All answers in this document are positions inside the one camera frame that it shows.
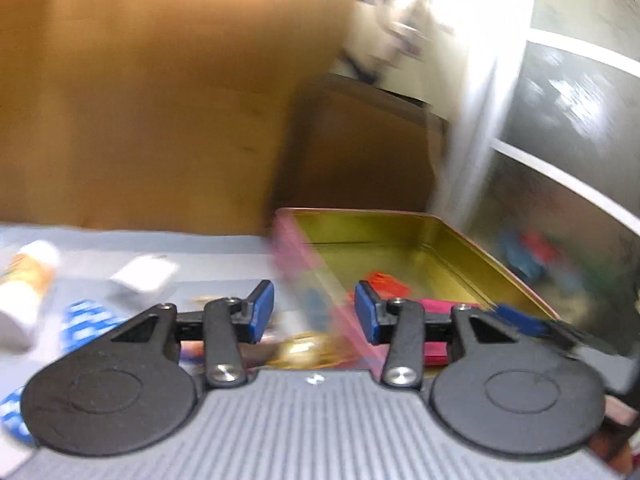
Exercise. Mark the blue white patterned packet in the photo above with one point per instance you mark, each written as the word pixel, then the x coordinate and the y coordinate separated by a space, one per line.
pixel 85 325

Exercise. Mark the white window frame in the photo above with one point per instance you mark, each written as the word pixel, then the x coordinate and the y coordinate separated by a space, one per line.
pixel 550 166

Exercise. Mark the white charger cube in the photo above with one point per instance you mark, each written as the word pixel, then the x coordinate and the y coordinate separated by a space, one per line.
pixel 142 275

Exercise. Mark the gold foil packet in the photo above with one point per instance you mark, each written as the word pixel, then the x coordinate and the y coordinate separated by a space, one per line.
pixel 300 350

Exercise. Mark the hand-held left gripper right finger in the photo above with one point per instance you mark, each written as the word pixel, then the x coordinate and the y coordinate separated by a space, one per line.
pixel 365 312

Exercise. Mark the white bottle with orange label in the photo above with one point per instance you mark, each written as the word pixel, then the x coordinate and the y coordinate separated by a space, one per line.
pixel 20 300

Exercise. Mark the white power strip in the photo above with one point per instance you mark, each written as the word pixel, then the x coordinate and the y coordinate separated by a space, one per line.
pixel 390 25

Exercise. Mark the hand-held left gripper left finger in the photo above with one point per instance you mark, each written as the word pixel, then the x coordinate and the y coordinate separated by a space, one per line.
pixel 262 310

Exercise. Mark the brown chair back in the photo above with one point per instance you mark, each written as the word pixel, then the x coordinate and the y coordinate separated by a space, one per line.
pixel 360 160

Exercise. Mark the red packet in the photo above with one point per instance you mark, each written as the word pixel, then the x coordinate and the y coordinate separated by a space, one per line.
pixel 387 285

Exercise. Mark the pink tin box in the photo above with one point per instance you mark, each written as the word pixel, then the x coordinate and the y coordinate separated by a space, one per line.
pixel 375 230

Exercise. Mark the red and blue object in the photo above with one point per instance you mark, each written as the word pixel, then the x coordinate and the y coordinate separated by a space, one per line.
pixel 527 255

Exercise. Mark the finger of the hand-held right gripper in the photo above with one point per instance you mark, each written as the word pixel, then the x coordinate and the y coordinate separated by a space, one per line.
pixel 520 320

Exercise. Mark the pink packet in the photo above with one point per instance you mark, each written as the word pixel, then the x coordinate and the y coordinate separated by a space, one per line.
pixel 440 305

